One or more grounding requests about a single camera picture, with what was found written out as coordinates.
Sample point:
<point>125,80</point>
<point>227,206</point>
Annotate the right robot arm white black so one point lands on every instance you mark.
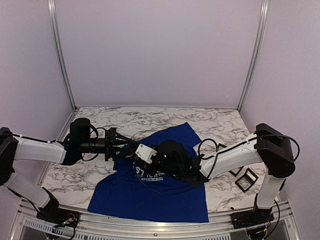
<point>265,145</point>

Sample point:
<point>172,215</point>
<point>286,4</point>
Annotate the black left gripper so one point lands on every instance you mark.
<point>110,141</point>

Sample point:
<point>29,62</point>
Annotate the blue panda print t-shirt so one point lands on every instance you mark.
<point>130,193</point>

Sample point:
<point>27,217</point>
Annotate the black display box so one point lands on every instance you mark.
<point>247,180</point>
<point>220,146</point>
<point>235,172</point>

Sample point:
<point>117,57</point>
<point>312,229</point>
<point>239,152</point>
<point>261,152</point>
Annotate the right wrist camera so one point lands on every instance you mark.
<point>145,153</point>

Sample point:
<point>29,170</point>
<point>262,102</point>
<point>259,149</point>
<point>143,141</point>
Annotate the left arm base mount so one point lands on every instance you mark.
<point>59,216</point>

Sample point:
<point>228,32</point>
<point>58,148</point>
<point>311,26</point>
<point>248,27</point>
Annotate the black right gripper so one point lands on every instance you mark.
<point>157,145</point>

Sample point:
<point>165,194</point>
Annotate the right aluminium corner post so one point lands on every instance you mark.
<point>260,33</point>

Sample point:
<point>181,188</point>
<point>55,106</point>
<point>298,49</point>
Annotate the black display box right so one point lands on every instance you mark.
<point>247,180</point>

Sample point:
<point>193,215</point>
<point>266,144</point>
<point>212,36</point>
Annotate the left aluminium corner post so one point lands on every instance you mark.
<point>60,56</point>

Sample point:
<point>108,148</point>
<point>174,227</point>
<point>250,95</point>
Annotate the black display box left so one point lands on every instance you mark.
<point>220,146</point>

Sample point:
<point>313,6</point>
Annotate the black display box middle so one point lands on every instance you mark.
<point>235,172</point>

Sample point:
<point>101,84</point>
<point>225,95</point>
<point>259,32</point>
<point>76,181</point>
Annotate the aluminium corner post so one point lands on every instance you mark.
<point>260,33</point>
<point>60,56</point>

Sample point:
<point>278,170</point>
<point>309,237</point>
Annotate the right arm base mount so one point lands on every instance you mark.
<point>249,218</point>

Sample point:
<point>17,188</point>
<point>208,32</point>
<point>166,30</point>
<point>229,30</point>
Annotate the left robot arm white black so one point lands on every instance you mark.
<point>68,152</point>

